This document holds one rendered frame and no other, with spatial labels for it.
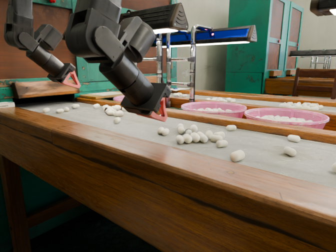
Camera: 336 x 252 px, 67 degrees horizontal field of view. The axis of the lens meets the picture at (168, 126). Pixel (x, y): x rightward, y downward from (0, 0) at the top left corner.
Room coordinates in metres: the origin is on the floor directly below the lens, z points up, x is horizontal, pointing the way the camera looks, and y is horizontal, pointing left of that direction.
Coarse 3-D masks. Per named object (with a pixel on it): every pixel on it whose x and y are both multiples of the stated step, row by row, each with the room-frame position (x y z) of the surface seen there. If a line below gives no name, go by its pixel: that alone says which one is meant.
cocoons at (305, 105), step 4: (184, 96) 1.58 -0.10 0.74; (220, 100) 1.35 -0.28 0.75; (224, 100) 1.29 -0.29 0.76; (228, 100) 1.38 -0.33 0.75; (232, 100) 1.31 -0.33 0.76; (280, 104) 1.18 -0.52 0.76; (284, 104) 1.17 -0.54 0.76; (288, 104) 1.16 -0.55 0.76; (292, 104) 1.21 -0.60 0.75; (296, 104) 1.16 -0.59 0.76; (300, 104) 1.22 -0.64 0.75; (304, 104) 1.18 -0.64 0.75; (308, 104) 1.22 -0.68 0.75; (312, 104) 1.17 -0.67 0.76; (316, 104) 1.17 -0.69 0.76; (300, 108) 1.11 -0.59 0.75; (304, 108) 1.09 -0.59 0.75; (308, 108) 1.08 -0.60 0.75; (312, 108) 1.09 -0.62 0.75; (316, 108) 1.08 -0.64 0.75; (320, 108) 1.13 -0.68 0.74
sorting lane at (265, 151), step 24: (72, 120) 0.90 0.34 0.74; (96, 120) 0.90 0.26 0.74; (120, 120) 0.90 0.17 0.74; (144, 120) 0.90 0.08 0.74; (168, 120) 0.90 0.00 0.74; (168, 144) 0.62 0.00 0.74; (192, 144) 0.62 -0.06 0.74; (240, 144) 0.62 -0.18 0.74; (264, 144) 0.62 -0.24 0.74; (288, 144) 0.62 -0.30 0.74; (312, 144) 0.62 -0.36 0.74; (264, 168) 0.46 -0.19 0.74; (288, 168) 0.46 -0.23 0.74; (312, 168) 0.46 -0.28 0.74
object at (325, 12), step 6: (312, 0) 0.55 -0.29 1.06; (318, 0) 0.55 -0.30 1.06; (324, 0) 0.54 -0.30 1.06; (330, 0) 0.53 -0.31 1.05; (312, 6) 0.55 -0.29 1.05; (318, 6) 0.54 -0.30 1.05; (324, 6) 0.54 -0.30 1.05; (330, 6) 0.53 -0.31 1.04; (312, 12) 0.57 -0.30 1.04; (318, 12) 0.57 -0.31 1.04; (324, 12) 0.57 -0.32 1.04; (330, 12) 0.57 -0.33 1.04
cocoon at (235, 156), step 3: (237, 150) 0.51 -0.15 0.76; (240, 150) 0.51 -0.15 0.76; (231, 153) 0.50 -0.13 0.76; (234, 153) 0.49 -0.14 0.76; (237, 153) 0.49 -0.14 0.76; (240, 153) 0.50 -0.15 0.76; (243, 153) 0.50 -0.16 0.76; (231, 156) 0.49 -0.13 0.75; (234, 156) 0.49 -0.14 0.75; (237, 156) 0.49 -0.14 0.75; (240, 156) 0.49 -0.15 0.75; (243, 156) 0.50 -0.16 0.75; (231, 159) 0.49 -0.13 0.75; (234, 159) 0.49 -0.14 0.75; (237, 159) 0.49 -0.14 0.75; (240, 159) 0.50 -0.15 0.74
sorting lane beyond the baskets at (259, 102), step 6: (180, 96) 1.61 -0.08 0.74; (198, 96) 1.61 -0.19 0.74; (204, 96) 1.61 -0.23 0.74; (210, 96) 1.61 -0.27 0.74; (240, 102) 1.35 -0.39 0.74; (246, 102) 1.35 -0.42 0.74; (252, 102) 1.35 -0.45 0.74; (258, 102) 1.35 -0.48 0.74; (264, 102) 1.35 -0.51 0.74; (270, 102) 1.35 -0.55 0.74; (276, 102) 1.35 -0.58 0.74; (282, 102) 1.34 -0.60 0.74; (324, 108) 1.16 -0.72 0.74; (330, 108) 1.16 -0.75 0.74
